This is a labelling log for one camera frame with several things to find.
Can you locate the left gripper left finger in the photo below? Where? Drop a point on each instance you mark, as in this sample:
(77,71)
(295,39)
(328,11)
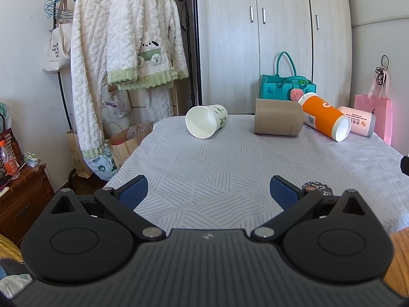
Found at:
(120,204)

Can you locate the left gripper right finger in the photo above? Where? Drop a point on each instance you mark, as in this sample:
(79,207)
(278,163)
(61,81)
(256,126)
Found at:
(296,205)

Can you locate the white paper cup green print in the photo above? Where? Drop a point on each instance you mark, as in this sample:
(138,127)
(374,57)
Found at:
(204,121)

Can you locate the beige cylindrical cup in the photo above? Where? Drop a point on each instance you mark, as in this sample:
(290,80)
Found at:
(280,118)

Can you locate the orange paper cup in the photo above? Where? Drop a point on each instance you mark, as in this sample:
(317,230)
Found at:
(324,118)

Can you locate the pink cylindrical cup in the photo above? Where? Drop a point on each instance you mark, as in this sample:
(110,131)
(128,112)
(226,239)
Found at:
(362,123)

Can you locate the white plastic shopping bag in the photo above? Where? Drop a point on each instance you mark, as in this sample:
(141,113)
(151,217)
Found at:
(103,165)

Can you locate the brown paper bag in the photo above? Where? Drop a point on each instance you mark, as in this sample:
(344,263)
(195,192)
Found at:
(123,144)

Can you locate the white patterned tablecloth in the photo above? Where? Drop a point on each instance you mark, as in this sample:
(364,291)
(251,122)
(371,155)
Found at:
(224,182)

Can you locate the dark wooden nightstand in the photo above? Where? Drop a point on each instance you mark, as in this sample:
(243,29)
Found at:
(25,200)

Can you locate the teal tote bag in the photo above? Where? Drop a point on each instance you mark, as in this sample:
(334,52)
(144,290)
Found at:
(292,88)

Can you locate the orange drink bottle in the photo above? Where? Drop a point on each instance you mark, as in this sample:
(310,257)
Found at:
(9,162)

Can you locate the pink paper gift bag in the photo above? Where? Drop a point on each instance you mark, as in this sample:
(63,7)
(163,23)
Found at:
(379,103)

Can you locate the white green fluffy pajama top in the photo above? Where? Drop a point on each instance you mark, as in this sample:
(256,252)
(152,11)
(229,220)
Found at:
(144,44)

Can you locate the white canvas tote bag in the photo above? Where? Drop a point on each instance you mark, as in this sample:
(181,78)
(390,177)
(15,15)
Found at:
(58,52)

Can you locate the grey wooden wardrobe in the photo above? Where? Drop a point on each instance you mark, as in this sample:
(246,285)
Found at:
(239,41)

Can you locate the white fluffy robe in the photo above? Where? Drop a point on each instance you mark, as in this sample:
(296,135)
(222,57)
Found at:
(88,72)

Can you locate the black tripod stand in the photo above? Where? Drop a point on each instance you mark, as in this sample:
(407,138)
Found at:
(187,30)

